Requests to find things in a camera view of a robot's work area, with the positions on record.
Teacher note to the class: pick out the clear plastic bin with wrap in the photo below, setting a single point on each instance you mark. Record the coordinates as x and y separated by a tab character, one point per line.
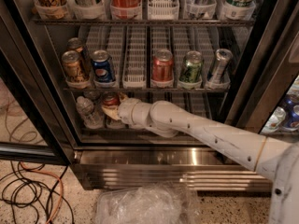
158	203

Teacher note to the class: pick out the red coke can bottom shelf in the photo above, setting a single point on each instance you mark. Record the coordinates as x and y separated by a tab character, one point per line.
111	98

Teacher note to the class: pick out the blue pepsi can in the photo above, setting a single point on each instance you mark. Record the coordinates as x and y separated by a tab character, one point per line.
103	66

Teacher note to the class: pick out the clear water bottle front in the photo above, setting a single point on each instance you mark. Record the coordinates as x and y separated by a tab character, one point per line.
89	113

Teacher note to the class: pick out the clear water bottle rear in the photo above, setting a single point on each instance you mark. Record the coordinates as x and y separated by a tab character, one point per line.
92	95

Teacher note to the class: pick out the clear water bottle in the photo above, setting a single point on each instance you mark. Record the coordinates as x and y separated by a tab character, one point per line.
89	113
92	95

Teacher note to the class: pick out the blue can behind right door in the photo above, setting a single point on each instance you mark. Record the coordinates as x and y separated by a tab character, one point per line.
290	104

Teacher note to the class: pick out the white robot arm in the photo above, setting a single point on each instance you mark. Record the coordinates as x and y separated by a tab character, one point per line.
270	158

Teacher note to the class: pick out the white green can right door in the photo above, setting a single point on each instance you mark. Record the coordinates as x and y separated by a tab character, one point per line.
276	118

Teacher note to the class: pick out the gold can rear middle shelf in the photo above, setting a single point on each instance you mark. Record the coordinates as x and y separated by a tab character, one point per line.
76	44

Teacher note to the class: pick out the gold can front middle shelf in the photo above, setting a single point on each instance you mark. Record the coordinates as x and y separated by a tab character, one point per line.
73	66

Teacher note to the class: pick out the red can middle shelf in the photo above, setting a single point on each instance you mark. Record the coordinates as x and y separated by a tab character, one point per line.
162	66

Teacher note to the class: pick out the stainless steel glass-door fridge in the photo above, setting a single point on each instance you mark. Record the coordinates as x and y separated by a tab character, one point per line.
262	37

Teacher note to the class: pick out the open glass fridge door left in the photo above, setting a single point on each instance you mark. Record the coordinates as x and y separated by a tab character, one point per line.
44	138

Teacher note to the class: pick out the green can middle shelf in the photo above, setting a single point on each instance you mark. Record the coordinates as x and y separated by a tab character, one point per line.
191	68

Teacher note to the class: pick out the slim silver can middle shelf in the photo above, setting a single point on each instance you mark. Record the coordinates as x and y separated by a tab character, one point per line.
217	69

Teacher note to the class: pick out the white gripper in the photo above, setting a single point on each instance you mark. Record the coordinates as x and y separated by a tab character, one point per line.
125	110

